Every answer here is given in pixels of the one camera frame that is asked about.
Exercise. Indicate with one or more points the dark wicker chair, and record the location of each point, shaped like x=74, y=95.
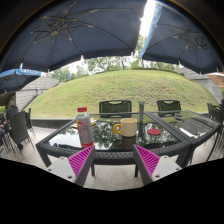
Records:
x=118, y=108
x=168, y=107

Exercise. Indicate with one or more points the clear bottle, red cap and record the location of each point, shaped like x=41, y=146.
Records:
x=84, y=127

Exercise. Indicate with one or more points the dark wicker chair, right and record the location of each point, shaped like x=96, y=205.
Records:
x=168, y=107

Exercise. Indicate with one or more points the glass-top wicker table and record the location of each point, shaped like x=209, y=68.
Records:
x=190, y=128
x=111, y=148

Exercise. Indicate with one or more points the dark chair at left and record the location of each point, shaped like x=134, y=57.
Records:
x=19, y=128

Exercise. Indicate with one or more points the blue parasol far left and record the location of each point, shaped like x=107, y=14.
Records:
x=15, y=79

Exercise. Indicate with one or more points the grey parasol pole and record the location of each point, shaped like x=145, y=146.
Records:
x=141, y=113

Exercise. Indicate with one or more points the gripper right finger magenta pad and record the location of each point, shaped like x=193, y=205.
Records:
x=151, y=166

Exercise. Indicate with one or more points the dark chair far right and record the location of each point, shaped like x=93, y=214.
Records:
x=216, y=113

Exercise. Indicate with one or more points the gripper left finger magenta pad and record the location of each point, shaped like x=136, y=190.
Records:
x=75, y=167

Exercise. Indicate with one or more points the large navy parasol, right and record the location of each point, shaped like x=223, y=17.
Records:
x=176, y=39

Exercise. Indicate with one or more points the cream mug, yellow handle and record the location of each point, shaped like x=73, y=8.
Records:
x=127, y=127

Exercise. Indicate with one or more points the red round coaster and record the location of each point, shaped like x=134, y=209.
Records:
x=154, y=131

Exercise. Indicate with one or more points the seated person at left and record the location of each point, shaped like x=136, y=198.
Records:
x=12, y=109

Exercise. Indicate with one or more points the beige parasol far right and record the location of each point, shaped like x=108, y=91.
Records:
x=217, y=78

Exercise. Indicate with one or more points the dark wicker chair, left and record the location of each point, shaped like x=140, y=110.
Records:
x=118, y=108

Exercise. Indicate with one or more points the large navy parasol, left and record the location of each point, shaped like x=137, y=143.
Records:
x=66, y=31

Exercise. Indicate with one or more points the large navy parasol, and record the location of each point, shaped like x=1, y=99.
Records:
x=176, y=39
x=66, y=31

